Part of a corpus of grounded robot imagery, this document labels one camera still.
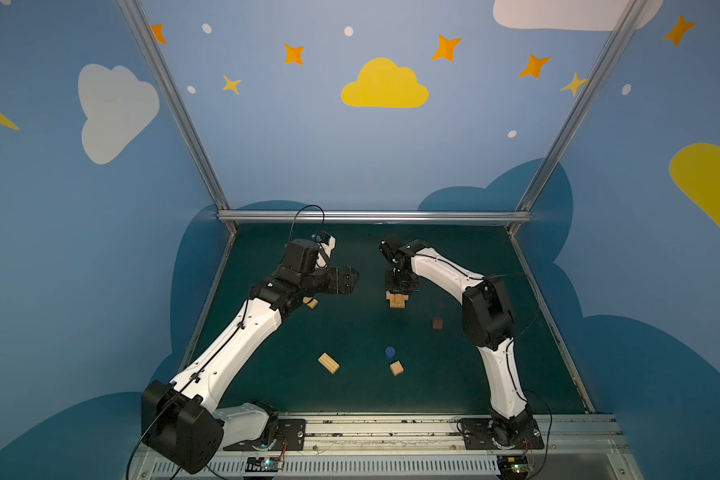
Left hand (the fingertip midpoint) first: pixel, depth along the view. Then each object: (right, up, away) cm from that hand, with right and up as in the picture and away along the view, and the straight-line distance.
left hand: (347, 272), depth 77 cm
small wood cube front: (+14, -28, +7) cm, 32 cm away
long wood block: (+16, -10, +21) cm, 28 cm away
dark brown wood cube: (+28, -17, +17) cm, 37 cm away
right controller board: (+41, -47, -6) cm, 63 cm away
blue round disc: (+12, -25, +11) cm, 30 cm away
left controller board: (-20, -46, -6) cm, 51 cm away
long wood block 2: (+13, -9, +21) cm, 27 cm away
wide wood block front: (-6, -27, +9) cm, 29 cm away
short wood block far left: (-13, -12, +21) cm, 27 cm away
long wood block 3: (+14, -12, +21) cm, 28 cm away
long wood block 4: (+17, -12, +21) cm, 29 cm away
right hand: (+16, -6, +20) cm, 27 cm away
